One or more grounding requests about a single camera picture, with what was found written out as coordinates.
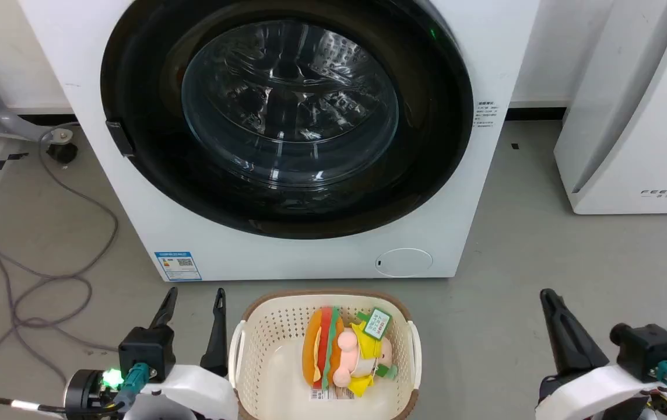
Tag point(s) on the cream perforated laundry basket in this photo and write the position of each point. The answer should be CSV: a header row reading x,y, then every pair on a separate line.
x,y
269,350

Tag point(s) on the white appliance with grey lettering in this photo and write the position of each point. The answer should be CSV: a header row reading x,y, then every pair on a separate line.
x,y
631,116

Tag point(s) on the pink doll with yellow hat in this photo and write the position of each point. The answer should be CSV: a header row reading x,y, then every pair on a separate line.
x,y
362,356

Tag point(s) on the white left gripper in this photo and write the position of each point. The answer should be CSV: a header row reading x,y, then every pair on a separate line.
x,y
193,391

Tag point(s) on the black caster wheel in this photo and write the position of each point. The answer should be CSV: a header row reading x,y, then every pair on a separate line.
x,y
62,153

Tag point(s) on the blue energy label sticker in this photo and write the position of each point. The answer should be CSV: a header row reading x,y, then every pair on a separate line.
x,y
178,266

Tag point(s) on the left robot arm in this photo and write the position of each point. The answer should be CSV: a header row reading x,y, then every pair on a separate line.
x,y
85,394

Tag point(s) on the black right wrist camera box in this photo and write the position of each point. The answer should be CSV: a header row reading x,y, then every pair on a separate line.
x,y
648,350

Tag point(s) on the white front-load washing machine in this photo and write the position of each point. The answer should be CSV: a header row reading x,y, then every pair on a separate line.
x,y
135,192

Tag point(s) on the hamburger plush toy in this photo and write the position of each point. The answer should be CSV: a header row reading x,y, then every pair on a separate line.
x,y
322,344

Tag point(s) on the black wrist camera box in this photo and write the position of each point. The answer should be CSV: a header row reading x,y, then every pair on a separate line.
x,y
147,350
648,350

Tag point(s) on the black round washing machine door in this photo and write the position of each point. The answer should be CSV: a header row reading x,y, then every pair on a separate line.
x,y
153,157

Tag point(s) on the white text warning sticker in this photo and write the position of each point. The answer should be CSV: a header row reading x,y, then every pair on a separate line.
x,y
485,116

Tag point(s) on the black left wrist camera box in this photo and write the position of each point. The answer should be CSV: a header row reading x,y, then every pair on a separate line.
x,y
147,350

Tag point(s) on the green paper tag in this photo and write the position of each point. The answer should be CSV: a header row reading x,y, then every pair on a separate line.
x,y
376,324

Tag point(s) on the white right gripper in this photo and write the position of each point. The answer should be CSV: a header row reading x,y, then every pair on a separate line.
x,y
596,394

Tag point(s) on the round white filter cover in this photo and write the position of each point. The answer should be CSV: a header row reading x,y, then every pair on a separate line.
x,y
403,262

